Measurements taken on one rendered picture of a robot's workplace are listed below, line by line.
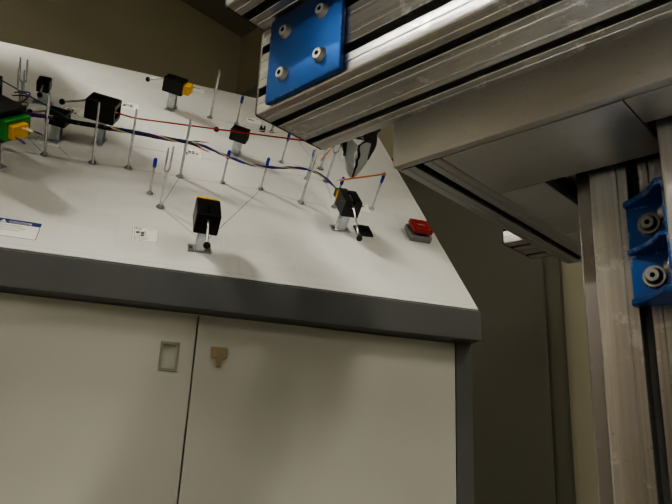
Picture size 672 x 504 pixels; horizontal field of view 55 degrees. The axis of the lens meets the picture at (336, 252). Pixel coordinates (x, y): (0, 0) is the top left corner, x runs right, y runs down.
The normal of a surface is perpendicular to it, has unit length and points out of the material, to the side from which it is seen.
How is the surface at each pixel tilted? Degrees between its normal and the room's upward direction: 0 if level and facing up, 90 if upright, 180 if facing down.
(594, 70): 90
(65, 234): 50
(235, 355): 90
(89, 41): 90
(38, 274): 90
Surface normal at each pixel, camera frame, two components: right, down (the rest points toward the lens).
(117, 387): 0.34, -0.26
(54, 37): 0.74, -0.17
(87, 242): 0.29, -0.82
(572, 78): -0.68, -0.25
